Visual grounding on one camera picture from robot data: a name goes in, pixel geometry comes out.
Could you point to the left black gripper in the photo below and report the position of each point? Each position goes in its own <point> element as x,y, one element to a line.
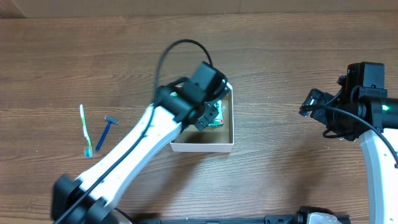
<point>208,114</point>

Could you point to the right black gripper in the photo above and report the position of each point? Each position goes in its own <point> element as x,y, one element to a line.
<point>348,130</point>

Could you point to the green white soap packet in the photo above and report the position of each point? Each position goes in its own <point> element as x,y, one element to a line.
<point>218,120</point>

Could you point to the blue disposable razor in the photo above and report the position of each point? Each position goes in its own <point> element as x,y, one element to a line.
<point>110,121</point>

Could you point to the green white toothbrush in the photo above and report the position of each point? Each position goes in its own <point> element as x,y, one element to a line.
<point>88,151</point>

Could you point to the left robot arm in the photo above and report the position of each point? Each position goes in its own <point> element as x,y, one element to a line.
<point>94,195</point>

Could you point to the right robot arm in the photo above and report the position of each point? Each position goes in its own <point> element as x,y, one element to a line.
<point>362,110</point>

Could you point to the white open cardboard box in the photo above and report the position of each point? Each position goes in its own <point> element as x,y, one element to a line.
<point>219,140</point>

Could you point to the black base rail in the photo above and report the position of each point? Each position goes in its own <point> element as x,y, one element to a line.
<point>268,219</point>

